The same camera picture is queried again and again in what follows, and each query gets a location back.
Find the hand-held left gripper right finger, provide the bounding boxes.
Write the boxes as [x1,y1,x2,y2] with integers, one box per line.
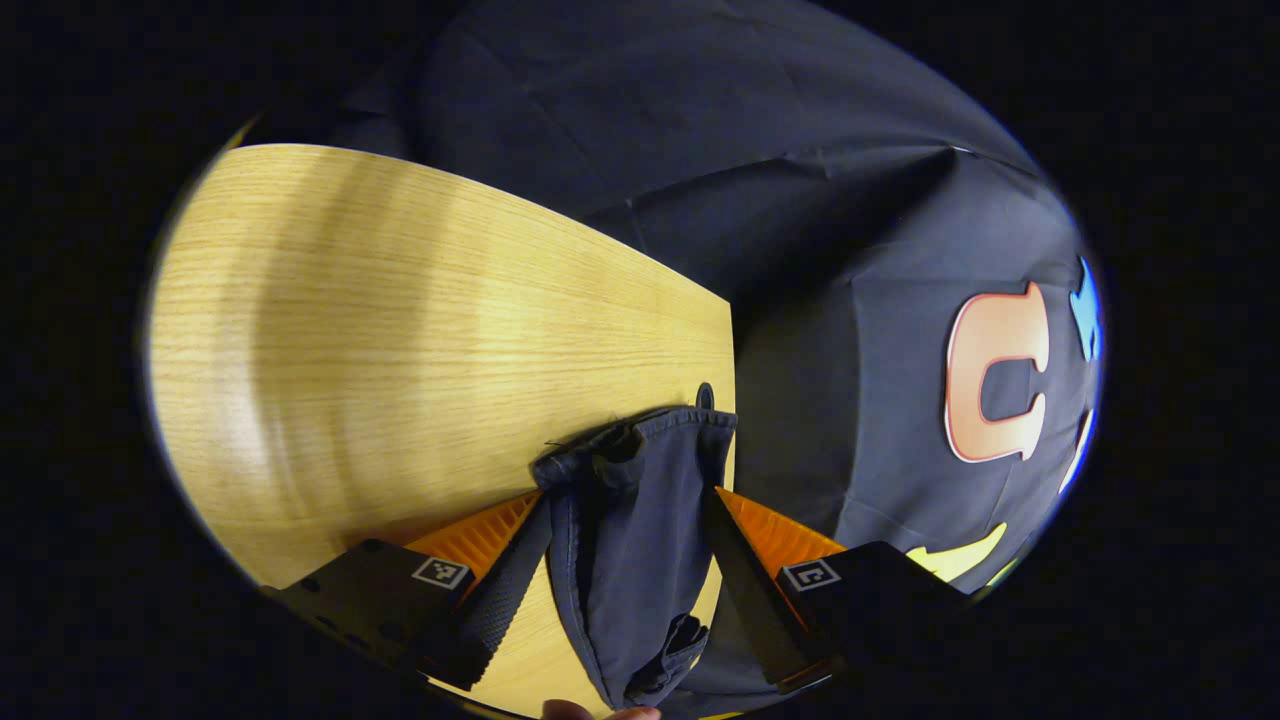
[703,486,972,697]

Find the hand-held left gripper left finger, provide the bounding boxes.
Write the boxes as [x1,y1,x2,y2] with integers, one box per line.
[262,489,554,693]

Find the black jeans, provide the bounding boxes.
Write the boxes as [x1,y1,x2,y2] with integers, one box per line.
[532,405,741,717]

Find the black backdrop cloth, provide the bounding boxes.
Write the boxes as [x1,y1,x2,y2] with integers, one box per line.
[330,0,1106,717]

